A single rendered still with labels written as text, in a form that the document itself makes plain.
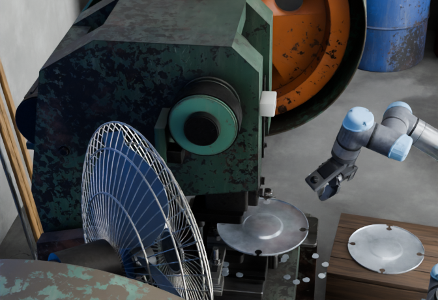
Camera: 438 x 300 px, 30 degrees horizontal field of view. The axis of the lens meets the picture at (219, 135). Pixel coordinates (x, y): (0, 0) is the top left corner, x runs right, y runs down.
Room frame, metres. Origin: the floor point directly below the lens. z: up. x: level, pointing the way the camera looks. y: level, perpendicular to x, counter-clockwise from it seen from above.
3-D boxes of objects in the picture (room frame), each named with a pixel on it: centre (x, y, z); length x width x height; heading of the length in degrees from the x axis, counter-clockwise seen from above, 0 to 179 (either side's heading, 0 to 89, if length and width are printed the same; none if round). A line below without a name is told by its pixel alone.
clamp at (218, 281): (1.90, 0.02, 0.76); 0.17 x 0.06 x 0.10; 171
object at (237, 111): (1.83, 0.05, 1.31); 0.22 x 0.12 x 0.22; 81
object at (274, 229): (2.05, -0.13, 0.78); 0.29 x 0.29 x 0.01
